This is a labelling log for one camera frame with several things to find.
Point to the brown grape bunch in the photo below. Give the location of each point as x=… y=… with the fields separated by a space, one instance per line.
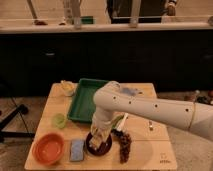
x=125 y=141

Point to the small metal object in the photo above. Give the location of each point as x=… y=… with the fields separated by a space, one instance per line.
x=150 y=125

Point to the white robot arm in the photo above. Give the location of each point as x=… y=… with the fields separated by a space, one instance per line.
x=194 y=117

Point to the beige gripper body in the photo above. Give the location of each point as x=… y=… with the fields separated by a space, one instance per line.
x=100 y=131

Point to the green plastic tray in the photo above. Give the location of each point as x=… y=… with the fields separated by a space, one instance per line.
x=82 y=106

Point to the orange bowl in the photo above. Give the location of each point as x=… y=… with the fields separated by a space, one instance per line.
x=48 y=149

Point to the dark purple bowl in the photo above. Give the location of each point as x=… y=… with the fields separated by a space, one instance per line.
x=102 y=150

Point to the small green cup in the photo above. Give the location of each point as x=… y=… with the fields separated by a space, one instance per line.
x=59 y=121

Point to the white handled utensil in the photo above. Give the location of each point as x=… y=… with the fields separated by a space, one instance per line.
x=122 y=122

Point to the blue sponge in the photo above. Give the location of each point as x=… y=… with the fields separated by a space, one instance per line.
x=77 y=150

